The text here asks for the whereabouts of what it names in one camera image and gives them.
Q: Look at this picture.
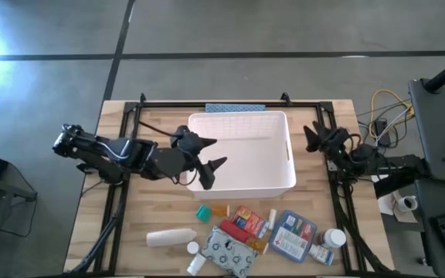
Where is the blue first aid kit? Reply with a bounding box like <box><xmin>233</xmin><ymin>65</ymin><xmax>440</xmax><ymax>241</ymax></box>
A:
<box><xmin>267</xmin><ymin>209</ymin><xmax>318</xmax><ymax>264</ymax></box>

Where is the white pouch blue print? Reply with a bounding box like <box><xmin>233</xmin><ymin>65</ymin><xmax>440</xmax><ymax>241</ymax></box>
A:
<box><xmin>200</xmin><ymin>226</ymin><xmax>259</xmax><ymax>278</ymax></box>

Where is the small white labelled bottle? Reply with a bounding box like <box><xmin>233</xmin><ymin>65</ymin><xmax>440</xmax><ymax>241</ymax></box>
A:
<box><xmin>307</xmin><ymin>243</ymin><xmax>335</xmax><ymax>266</ymax></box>

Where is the red medicine box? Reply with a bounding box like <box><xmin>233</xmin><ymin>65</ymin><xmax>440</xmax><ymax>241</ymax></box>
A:
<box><xmin>230</xmin><ymin>205</ymin><xmax>270</xmax><ymax>239</ymax></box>

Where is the white plastic lattice basket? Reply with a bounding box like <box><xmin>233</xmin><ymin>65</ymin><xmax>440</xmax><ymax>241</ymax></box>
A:
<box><xmin>185</xmin><ymin>110</ymin><xmax>297</xmax><ymax>201</ymax></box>

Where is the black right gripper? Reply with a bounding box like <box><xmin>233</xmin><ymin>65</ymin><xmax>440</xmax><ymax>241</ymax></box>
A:
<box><xmin>303</xmin><ymin>120</ymin><xmax>351</xmax><ymax>155</ymax></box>

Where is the slim white bottle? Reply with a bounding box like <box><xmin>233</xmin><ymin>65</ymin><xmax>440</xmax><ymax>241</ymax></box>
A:
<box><xmin>185</xmin><ymin>253</ymin><xmax>207</xmax><ymax>276</ymax></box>

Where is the white cable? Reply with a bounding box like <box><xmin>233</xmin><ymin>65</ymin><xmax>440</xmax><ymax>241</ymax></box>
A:
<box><xmin>355</xmin><ymin>98</ymin><xmax>415</xmax><ymax>147</ymax></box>

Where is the orange pill bottle white cap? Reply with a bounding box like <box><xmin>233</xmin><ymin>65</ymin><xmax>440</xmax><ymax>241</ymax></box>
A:
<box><xmin>210</xmin><ymin>204</ymin><xmax>231</xmax><ymax>218</ymax></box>

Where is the yellow cable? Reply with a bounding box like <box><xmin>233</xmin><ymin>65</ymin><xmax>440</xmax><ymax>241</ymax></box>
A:
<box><xmin>369</xmin><ymin>89</ymin><xmax>416</xmax><ymax>140</ymax></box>

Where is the white paper napkin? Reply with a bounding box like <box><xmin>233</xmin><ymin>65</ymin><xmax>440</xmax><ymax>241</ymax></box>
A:
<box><xmin>376</xmin><ymin>191</ymin><xmax>419</xmax><ymax>224</ymax></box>

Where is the dark gray desk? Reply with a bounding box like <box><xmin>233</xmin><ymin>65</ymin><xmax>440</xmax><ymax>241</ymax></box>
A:
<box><xmin>407</xmin><ymin>78</ymin><xmax>445</xmax><ymax>183</ymax></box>

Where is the red package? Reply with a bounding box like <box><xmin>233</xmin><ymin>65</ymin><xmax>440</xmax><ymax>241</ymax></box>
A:
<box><xmin>218</xmin><ymin>219</ymin><xmax>253</xmax><ymax>243</ymax></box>

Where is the black aluminium rig frame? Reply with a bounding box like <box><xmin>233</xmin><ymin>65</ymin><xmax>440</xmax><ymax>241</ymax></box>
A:
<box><xmin>63</xmin><ymin>92</ymin><xmax>396</xmax><ymax>277</ymax></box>

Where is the large white bottle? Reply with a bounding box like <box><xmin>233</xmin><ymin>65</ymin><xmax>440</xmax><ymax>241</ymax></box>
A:
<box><xmin>145</xmin><ymin>227</ymin><xmax>199</xmax><ymax>248</ymax></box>

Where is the white mug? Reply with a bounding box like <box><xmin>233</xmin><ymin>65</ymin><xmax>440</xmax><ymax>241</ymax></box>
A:
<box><xmin>396</xmin><ymin>195</ymin><xmax>419</xmax><ymax>213</ymax></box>

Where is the black equipment stand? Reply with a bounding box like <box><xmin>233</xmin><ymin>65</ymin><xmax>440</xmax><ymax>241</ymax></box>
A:
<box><xmin>0</xmin><ymin>161</ymin><xmax>38</xmax><ymax>240</ymax></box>

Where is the dark gray side table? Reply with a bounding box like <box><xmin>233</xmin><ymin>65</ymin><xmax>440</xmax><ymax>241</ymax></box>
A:
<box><xmin>413</xmin><ymin>178</ymin><xmax>445</xmax><ymax>278</ymax></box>

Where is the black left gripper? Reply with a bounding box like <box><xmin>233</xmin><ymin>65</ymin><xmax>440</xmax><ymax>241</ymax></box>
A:
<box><xmin>169</xmin><ymin>124</ymin><xmax>228</xmax><ymax>191</ymax></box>

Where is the blue patterned cloth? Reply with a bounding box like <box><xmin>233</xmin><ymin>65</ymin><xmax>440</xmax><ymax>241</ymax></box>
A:
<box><xmin>205</xmin><ymin>103</ymin><xmax>267</xmax><ymax>114</ymax></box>

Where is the black power adapter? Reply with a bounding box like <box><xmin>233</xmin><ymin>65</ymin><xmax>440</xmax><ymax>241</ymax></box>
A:
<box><xmin>374</xmin><ymin>118</ymin><xmax>392</xmax><ymax>147</ymax></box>

